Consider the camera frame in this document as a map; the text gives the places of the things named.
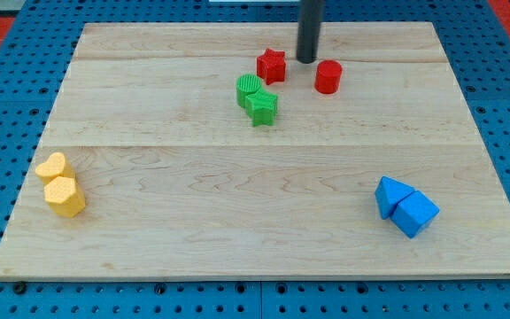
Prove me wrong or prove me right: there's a red star block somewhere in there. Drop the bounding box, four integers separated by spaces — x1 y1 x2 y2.
256 48 286 85

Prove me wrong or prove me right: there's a blue triangle block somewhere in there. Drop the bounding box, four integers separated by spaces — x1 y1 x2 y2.
375 175 415 220

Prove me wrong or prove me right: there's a yellow heart block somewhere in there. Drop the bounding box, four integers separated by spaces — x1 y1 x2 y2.
35 152 76 185

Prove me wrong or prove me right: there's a yellow hexagon block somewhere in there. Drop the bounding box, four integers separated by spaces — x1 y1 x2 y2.
43 176 86 218

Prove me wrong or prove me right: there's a green star block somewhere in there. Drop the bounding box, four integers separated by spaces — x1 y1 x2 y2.
245 89 278 127

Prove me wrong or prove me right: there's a red cylinder block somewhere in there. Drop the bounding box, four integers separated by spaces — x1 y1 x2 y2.
314 60 343 94

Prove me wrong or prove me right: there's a green cylinder block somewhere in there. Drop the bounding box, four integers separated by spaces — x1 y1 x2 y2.
236 74 262 108

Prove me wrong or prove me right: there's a wooden board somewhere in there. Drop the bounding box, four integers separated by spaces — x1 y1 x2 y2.
0 22 510 282

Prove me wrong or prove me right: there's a blue cube block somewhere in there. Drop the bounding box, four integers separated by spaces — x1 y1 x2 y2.
391 191 440 238

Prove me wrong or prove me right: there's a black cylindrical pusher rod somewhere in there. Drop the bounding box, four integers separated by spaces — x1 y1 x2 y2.
296 0 325 64

